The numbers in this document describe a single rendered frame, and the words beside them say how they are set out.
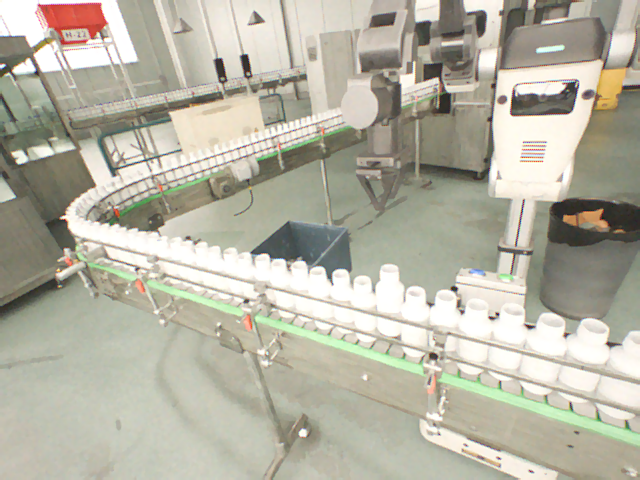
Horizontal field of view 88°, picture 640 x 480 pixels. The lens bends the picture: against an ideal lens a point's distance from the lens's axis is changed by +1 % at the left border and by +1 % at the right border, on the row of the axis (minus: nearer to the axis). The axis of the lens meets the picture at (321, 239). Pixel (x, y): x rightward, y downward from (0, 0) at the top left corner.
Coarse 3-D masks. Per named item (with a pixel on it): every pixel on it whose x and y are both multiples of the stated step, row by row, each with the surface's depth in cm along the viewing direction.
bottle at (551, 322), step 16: (544, 320) 58; (560, 320) 56; (528, 336) 59; (544, 336) 57; (560, 336) 56; (544, 352) 57; (560, 352) 56; (528, 368) 61; (544, 368) 58; (528, 384) 62
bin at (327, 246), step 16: (288, 224) 156; (304, 224) 152; (320, 224) 147; (272, 240) 146; (288, 240) 157; (304, 240) 157; (320, 240) 152; (336, 240) 133; (256, 256) 131; (272, 256) 148; (304, 256) 163; (320, 256) 157; (336, 256) 135
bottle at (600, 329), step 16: (592, 320) 55; (576, 336) 56; (592, 336) 53; (576, 352) 55; (592, 352) 54; (608, 352) 54; (560, 368) 60; (560, 384) 60; (576, 384) 58; (592, 384) 57; (576, 400) 59
